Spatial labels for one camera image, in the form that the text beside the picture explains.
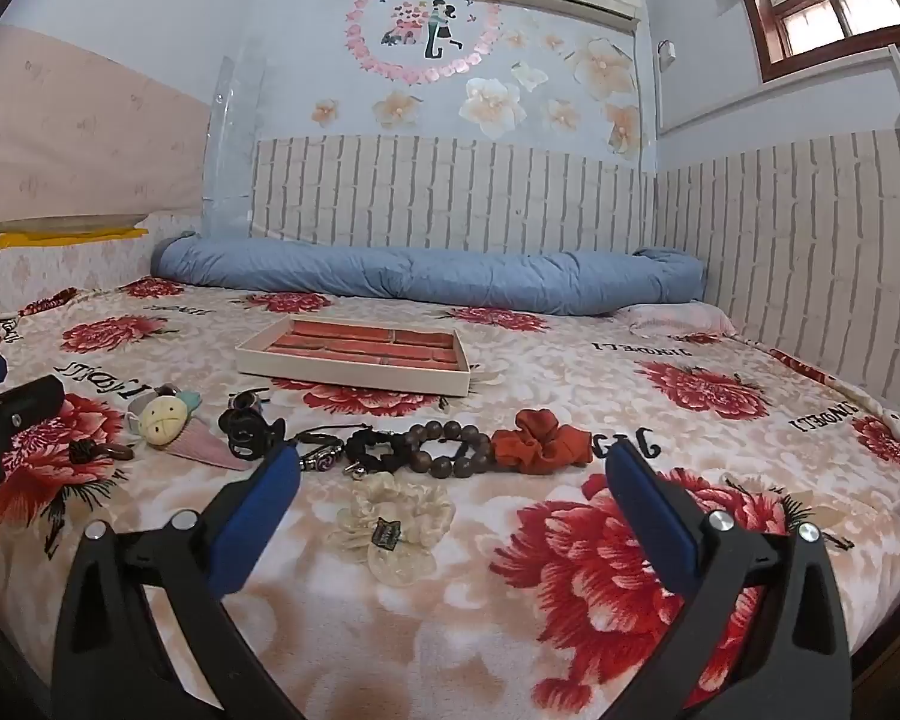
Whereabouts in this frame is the black braided cord bracelet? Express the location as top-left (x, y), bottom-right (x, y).
top-left (285, 427), bottom-right (346, 470)

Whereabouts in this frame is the heart wall sticker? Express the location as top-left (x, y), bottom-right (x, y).
top-left (343, 0), bottom-right (502, 87)

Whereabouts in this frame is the clear plastic sheet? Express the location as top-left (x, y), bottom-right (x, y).
top-left (202, 52), bottom-right (265, 241)

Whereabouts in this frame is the black scrunchie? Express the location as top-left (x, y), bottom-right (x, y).
top-left (343, 426), bottom-right (413, 477)

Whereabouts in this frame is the cream scrunchie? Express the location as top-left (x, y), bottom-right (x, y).
top-left (326, 478), bottom-right (457, 586)

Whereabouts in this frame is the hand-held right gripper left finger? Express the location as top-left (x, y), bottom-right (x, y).
top-left (51, 441), bottom-right (305, 720)

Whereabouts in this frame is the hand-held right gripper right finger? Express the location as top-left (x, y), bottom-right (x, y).
top-left (604, 439), bottom-right (854, 720)

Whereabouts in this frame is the wooden framed window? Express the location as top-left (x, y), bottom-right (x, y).
top-left (720, 0), bottom-right (900, 83)

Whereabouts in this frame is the pink pillow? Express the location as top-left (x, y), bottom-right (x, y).
top-left (615, 301), bottom-right (740, 338)

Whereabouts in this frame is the rust red scrunchie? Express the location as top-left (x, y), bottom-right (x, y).
top-left (491, 409), bottom-right (595, 475)

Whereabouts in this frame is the yellow tape strip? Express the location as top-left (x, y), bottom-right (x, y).
top-left (0, 229), bottom-right (151, 250)

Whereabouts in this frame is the black hair claw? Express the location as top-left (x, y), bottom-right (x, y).
top-left (219, 409), bottom-right (287, 461)

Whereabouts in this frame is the floral printed blanket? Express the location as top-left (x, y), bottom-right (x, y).
top-left (0, 274), bottom-right (900, 720)

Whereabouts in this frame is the brick-pattern jewelry tray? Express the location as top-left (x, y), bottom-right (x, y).
top-left (235, 316), bottom-right (472, 397)

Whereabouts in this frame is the white cuff bracelet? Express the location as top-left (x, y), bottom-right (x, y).
top-left (124, 384), bottom-right (181, 437)

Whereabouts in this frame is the brown ring with black knot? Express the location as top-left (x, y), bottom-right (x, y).
top-left (67, 439), bottom-right (134, 466)

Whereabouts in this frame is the wooden board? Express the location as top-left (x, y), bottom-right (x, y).
top-left (0, 211), bottom-right (151, 235)

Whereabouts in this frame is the pink pineapple hair clip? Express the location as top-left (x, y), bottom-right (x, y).
top-left (139, 388), bottom-right (233, 472)

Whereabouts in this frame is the rolled blue duvet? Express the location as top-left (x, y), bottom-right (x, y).
top-left (150, 235), bottom-right (710, 316)

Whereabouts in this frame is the wooden bead bracelet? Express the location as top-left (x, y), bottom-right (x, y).
top-left (399, 420), bottom-right (492, 479)

